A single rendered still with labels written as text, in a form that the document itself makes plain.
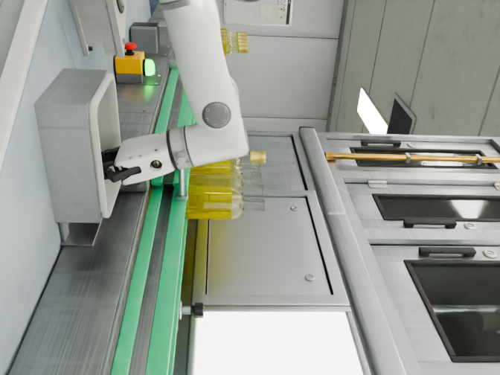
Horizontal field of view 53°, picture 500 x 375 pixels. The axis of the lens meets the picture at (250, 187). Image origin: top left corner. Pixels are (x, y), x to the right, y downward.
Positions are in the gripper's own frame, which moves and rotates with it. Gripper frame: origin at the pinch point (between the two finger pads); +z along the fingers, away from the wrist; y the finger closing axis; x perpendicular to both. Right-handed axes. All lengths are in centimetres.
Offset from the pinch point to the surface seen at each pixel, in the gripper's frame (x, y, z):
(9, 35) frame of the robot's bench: 24.7, 3.8, 5.9
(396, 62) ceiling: -137, 385, -163
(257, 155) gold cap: -25, 39, -28
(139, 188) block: -12.1, 10.7, -3.2
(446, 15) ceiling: -77, 299, -179
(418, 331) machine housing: -51, -7, -55
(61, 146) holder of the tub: 8.5, -8.5, 0.1
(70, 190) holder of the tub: 0.5, -8.4, 1.9
